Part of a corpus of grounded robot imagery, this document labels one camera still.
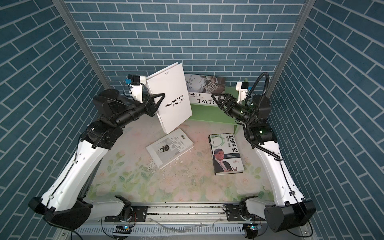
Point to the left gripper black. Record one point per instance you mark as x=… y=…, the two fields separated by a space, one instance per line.
x=148 y=107

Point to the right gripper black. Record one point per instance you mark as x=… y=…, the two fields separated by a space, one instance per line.
x=231 y=100

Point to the white booklet with brown bars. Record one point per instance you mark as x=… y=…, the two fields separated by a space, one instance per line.
x=175 y=108

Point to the white Loewe Foundation book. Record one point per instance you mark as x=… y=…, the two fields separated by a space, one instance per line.
x=204 y=100

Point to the white-backed heritage culture book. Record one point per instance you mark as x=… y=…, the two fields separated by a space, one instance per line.
x=202 y=87

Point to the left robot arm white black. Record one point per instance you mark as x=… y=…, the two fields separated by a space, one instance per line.
x=63 y=204

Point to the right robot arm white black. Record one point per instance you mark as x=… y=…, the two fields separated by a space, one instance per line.
x=263 y=140

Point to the green two-tier shelf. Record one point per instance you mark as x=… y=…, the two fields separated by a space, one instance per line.
x=214 y=114

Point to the white magazine with handbag photo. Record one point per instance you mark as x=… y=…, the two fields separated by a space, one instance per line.
x=169 y=148

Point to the Chinese book with man portrait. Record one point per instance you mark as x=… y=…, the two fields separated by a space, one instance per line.
x=225 y=154

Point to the right circuit board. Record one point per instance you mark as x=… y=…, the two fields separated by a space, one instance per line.
x=252 y=229

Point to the circuit board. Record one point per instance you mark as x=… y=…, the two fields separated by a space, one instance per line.
x=252 y=229
x=125 y=230

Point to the left circuit board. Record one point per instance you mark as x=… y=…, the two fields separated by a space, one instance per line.
x=125 y=230

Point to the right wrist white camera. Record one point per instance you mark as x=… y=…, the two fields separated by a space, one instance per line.
x=242 y=88

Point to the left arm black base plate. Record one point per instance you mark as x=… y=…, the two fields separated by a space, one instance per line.
x=136 y=214

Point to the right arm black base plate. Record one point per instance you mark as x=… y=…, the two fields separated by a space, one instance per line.
x=235 y=213

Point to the aluminium front rail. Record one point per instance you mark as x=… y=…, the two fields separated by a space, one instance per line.
x=183 y=213

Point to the white slotted cable duct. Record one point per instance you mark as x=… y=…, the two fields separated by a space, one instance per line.
x=155 y=230

